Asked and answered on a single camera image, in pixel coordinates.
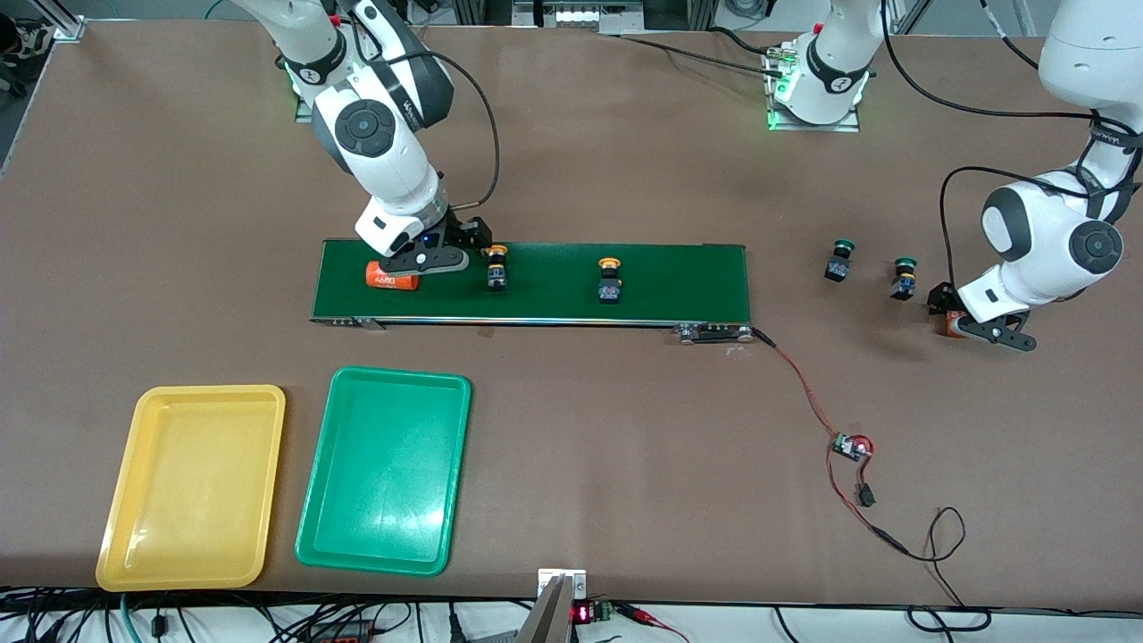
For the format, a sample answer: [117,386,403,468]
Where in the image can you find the green conveyor belt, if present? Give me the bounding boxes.
[310,238,755,346]

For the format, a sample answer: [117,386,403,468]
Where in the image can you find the green plastic tray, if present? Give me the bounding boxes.
[295,366,472,577]

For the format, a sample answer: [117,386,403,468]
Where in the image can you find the yellow plastic tray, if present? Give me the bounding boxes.
[96,385,287,592]

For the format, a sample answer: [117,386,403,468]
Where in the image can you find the red clip lead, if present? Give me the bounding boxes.
[616,604,693,643]

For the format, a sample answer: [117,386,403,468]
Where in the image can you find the aluminium extrusion profile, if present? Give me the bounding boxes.
[31,0,88,43]

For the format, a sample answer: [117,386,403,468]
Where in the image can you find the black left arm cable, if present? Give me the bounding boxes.
[880,0,1143,291]

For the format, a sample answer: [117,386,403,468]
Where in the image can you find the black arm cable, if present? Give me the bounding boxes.
[353,0,501,215]
[880,0,1143,291]

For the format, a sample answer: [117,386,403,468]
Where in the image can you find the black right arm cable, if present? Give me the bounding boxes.
[353,0,501,215]

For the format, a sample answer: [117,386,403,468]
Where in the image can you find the red conveyor power cable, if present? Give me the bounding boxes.
[755,329,912,556]

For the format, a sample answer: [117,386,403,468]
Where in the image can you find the thin black looped cable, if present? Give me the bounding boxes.
[871,507,994,633]

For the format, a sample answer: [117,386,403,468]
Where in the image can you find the black cable on tabletop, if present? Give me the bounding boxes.
[616,25,787,77]

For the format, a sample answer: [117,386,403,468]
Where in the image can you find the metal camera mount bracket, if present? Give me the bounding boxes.
[516,568,590,643]

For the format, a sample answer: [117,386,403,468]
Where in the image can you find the tangled black cable bundle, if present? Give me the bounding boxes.
[0,585,537,643]

